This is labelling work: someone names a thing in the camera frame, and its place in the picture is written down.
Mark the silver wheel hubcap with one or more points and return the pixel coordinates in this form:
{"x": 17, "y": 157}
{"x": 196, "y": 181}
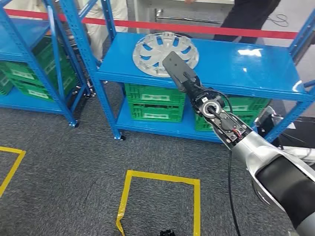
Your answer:
{"x": 147, "y": 68}

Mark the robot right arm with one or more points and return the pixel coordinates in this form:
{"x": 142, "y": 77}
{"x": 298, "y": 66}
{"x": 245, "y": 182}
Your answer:
{"x": 258, "y": 156}

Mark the blue metal shelf rack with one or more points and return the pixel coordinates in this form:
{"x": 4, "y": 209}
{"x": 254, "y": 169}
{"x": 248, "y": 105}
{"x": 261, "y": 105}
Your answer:
{"x": 16, "y": 35}
{"x": 221, "y": 65}

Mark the silver black machine part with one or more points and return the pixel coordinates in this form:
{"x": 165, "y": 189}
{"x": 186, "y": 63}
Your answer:
{"x": 267, "y": 123}

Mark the torn yellow floor tape square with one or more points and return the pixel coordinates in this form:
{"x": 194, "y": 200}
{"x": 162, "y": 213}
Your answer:
{"x": 159, "y": 177}

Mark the red barrier tape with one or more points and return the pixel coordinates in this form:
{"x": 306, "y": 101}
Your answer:
{"x": 172, "y": 27}

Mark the black robot foot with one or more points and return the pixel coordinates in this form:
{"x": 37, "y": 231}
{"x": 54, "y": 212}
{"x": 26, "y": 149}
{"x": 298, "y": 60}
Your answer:
{"x": 167, "y": 233}

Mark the person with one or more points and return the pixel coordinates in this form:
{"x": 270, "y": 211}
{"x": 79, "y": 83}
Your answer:
{"x": 120, "y": 13}
{"x": 245, "y": 16}

